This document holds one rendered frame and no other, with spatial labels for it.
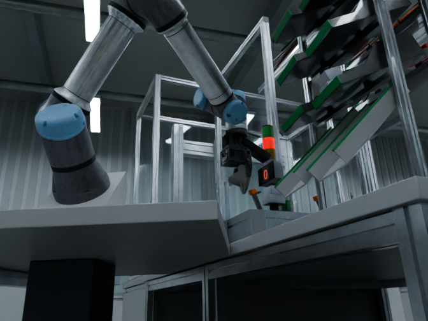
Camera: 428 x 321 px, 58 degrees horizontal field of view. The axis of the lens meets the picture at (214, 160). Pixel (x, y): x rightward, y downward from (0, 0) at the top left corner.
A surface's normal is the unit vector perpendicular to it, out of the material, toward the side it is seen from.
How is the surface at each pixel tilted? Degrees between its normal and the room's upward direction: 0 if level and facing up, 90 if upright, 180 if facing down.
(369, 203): 90
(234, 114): 129
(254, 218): 90
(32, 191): 90
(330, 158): 90
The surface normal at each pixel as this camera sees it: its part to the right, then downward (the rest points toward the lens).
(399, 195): -0.92, -0.11
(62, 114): -0.07, -0.84
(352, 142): 0.22, -0.35
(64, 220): -0.08, -0.35
